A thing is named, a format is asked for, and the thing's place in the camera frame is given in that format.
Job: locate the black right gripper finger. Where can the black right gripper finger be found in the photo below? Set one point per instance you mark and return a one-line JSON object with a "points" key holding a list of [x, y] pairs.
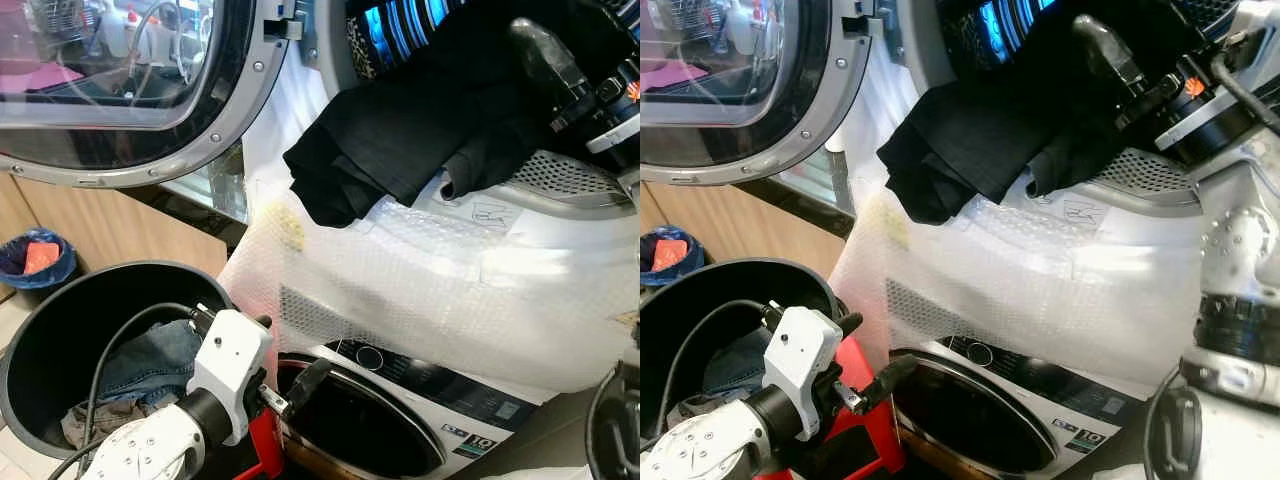
{"points": [[548, 60], [1108, 52]]}

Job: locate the black mesh garment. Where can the black mesh garment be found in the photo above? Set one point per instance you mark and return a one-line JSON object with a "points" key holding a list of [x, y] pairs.
{"points": [[400, 130], [980, 130]]}

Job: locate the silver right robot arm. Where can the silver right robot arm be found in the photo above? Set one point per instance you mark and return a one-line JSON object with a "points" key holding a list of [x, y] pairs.
{"points": [[1245, 250]]}

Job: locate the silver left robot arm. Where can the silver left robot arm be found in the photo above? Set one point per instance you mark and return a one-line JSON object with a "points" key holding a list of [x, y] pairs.
{"points": [[700, 450], [140, 450]]}

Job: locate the white front-load washing machine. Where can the white front-load washing machine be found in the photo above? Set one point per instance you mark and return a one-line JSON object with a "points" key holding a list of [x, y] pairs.
{"points": [[1030, 385], [420, 385]]}

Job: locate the grey perforated lint filter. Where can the grey perforated lint filter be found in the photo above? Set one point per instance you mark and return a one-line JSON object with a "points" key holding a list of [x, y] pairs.
{"points": [[570, 175], [1150, 172]]}

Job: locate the blue jeans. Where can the blue jeans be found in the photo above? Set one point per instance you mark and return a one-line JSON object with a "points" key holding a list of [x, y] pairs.
{"points": [[735, 370], [150, 365]]}

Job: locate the perforated steel dryer drum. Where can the perforated steel dryer drum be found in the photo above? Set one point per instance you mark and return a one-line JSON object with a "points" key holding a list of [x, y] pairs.
{"points": [[1000, 20], [400, 25]]}

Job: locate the black round laundry bucket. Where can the black round laundry bucket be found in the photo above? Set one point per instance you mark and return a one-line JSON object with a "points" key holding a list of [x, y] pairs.
{"points": [[40, 340], [730, 290]]}

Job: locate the round glass dryer door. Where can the round glass dryer door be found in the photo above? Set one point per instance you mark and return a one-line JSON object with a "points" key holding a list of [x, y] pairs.
{"points": [[120, 60], [730, 70]]}

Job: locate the clear bubble wrap sheet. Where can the clear bubble wrap sheet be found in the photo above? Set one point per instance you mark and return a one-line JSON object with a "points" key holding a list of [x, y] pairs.
{"points": [[1000, 290], [400, 290]]}

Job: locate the wooden cabinet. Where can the wooden cabinet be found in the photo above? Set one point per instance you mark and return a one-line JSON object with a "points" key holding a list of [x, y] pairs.
{"points": [[750, 235]]}

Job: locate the grey cloth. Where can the grey cloth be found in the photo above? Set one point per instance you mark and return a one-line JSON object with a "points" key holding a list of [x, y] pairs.
{"points": [[120, 415]]}

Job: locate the white instruction sticker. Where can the white instruction sticker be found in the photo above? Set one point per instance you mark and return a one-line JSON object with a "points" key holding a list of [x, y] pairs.
{"points": [[490, 215]]}

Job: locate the orange packet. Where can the orange packet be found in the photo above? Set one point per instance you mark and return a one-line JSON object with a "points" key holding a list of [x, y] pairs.
{"points": [[42, 257], [668, 255]]}

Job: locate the blue waste bin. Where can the blue waste bin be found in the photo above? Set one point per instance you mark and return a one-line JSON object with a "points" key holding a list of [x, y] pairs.
{"points": [[648, 264], [12, 262]]}

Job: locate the white tumble dryer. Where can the white tumble dryer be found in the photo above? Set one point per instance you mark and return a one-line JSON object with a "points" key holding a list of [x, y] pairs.
{"points": [[325, 50], [915, 50]]}

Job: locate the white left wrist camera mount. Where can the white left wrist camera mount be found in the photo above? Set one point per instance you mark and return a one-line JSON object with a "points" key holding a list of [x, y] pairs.
{"points": [[230, 360], [800, 350]]}

